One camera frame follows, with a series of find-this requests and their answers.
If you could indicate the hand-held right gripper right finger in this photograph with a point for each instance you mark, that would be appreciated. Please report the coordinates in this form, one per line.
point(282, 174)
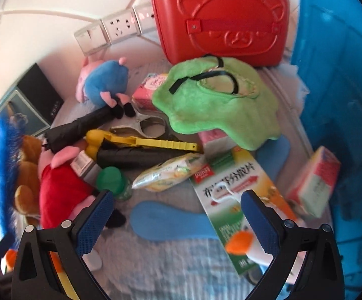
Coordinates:
point(259, 222)

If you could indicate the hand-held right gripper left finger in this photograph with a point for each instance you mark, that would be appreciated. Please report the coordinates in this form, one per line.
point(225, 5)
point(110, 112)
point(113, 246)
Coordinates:
point(95, 222)

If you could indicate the white plush toy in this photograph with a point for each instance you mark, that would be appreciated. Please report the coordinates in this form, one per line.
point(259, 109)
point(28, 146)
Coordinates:
point(240, 242)

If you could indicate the blue plastic crate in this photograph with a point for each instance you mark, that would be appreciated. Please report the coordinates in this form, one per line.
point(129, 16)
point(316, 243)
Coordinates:
point(340, 84)

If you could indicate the red dress pig plush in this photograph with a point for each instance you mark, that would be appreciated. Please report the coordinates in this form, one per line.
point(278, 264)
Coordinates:
point(62, 193)

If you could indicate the green cap bottle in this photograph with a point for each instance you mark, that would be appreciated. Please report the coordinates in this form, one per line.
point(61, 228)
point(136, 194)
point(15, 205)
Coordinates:
point(112, 178)

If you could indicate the green white medicine box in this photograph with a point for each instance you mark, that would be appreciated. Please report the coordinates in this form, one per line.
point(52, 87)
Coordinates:
point(230, 175)

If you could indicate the small white barcode box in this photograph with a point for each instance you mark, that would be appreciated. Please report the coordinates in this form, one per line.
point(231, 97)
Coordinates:
point(82, 165)

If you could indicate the blue foam insole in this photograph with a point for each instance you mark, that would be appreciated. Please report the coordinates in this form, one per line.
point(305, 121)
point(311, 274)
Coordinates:
point(274, 156)
point(168, 222)

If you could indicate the black folded umbrella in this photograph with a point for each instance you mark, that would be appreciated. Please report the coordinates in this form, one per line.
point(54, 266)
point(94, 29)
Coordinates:
point(77, 126)
point(137, 157)

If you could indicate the brown teddy bear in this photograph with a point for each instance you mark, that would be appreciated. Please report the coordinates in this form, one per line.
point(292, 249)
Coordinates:
point(28, 175)

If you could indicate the yellow snack packet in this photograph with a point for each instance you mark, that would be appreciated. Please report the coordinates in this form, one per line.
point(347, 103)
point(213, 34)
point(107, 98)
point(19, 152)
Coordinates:
point(168, 172)

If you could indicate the yellow plastic tool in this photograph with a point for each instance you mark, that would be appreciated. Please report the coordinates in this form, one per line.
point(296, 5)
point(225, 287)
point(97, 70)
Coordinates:
point(156, 142)

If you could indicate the blue fuzzy brush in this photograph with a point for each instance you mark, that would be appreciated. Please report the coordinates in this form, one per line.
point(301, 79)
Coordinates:
point(7, 162)

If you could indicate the green frog eye mask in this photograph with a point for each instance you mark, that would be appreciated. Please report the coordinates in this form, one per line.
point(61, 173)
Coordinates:
point(206, 109)

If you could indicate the dark gift bag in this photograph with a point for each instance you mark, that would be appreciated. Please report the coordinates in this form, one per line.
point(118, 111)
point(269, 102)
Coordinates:
point(34, 100)

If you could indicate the blue pig plush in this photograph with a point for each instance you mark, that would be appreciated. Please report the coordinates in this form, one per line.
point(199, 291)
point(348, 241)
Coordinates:
point(106, 78)

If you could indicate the red carrying case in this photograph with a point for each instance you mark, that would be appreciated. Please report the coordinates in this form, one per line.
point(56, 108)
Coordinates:
point(218, 18)

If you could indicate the white wall switch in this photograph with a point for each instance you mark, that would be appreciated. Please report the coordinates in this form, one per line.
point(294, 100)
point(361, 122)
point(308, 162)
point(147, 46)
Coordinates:
point(92, 39)

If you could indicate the white wall socket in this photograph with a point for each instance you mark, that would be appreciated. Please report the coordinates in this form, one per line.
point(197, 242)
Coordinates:
point(120, 26)
point(143, 18)

